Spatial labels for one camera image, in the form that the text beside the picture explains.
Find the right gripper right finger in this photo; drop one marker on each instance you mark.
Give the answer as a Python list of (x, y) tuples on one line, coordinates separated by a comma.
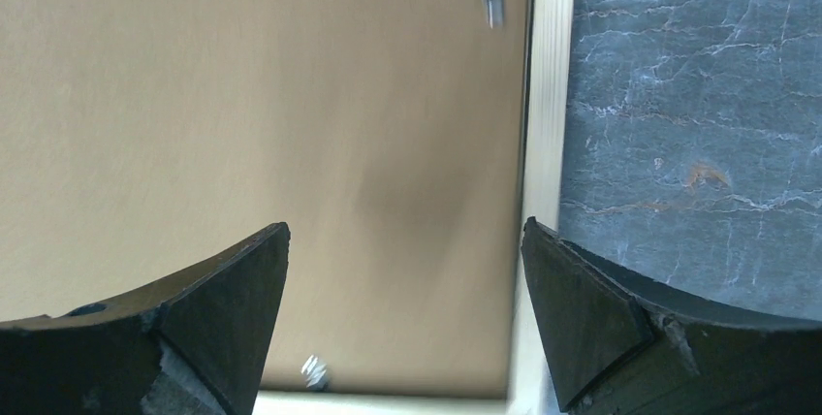
[(619, 342)]

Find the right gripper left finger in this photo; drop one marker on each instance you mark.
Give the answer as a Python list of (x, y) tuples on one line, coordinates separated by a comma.
[(192, 342)]

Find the brown cardboard backing board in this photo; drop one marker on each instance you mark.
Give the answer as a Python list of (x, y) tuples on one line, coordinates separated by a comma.
[(139, 137)]

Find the wooden picture frame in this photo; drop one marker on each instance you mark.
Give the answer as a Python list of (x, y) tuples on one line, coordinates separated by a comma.
[(530, 387)]

